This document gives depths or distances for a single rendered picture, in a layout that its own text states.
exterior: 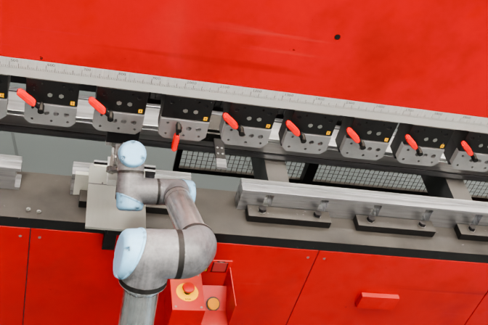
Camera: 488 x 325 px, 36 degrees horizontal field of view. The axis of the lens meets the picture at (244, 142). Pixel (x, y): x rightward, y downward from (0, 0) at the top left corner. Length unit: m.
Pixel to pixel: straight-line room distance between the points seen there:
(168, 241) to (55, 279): 1.00
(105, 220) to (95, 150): 1.74
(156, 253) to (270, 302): 1.18
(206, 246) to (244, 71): 0.65
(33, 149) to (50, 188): 1.45
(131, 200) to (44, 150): 1.94
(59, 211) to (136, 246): 0.80
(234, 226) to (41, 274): 0.67
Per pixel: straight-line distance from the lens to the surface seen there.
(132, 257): 1.74
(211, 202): 2.64
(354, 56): 2.27
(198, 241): 1.78
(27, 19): 2.15
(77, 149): 4.04
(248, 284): 2.77
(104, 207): 2.37
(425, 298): 3.03
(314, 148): 2.47
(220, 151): 2.64
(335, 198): 2.67
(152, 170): 2.51
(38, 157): 3.98
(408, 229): 2.79
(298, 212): 2.66
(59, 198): 2.55
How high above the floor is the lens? 2.70
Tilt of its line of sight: 39 degrees down
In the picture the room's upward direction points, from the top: 17 degrees clockwise
